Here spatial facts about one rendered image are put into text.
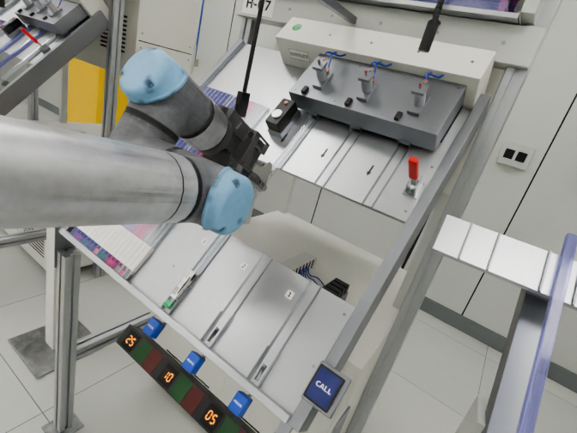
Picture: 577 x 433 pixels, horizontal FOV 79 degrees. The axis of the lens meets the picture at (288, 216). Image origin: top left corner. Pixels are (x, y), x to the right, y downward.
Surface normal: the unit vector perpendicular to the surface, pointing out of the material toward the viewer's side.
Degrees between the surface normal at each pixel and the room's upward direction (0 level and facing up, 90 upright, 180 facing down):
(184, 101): 89
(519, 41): 90
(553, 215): 90
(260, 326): 48
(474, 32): 90
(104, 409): 0
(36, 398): 0
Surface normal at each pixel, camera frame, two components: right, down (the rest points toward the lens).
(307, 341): -0.25, -0.48
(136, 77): -0.36, -0.30
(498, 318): -0.55, 0.16
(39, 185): 0.87, 0.29
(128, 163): 0.84, -0.35
